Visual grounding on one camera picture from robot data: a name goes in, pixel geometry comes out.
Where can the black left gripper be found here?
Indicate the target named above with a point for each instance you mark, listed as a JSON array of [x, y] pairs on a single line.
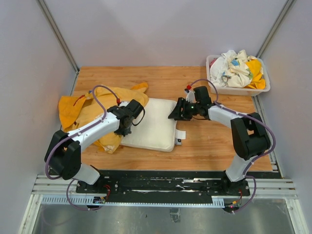
[[124, 130]]

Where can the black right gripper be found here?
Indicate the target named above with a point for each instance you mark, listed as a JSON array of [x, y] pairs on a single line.
[[183, 109]]

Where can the white bear print pillow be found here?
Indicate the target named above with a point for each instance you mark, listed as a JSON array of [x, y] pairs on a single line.
[[154, 130]]

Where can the yellow pillowcase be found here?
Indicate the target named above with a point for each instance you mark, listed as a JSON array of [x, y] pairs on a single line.
[[75, 112]]

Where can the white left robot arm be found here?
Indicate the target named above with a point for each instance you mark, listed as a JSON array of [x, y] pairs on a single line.
[[63, 157]]

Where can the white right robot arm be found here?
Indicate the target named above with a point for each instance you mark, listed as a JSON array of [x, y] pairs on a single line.
[[249, 135]]

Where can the white plastic basket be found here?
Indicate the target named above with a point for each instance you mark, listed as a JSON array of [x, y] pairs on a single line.
[[236, 91]]

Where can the white crumpled cloth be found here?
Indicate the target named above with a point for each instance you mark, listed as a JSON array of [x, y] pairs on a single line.
[[230, 70]]

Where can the yellow cloth in basket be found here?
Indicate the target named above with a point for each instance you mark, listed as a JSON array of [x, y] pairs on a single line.
[[257, 82]]

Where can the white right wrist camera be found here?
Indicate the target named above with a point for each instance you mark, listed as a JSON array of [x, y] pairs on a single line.
[[190, 96]]

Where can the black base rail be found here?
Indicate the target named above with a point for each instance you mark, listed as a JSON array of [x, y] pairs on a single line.
[[117, 182]]

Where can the white cable duct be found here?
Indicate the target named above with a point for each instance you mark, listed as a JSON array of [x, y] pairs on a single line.
[[154, 199]]

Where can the aluminium frame post left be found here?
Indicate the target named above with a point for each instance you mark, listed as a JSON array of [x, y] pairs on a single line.
[[54, 27]]

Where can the aluminium frame post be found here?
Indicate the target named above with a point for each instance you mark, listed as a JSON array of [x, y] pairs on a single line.
[[54, 27], [277, 23]]

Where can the aluminium frame post right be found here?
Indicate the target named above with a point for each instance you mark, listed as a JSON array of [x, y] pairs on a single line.
[[277, 23]]

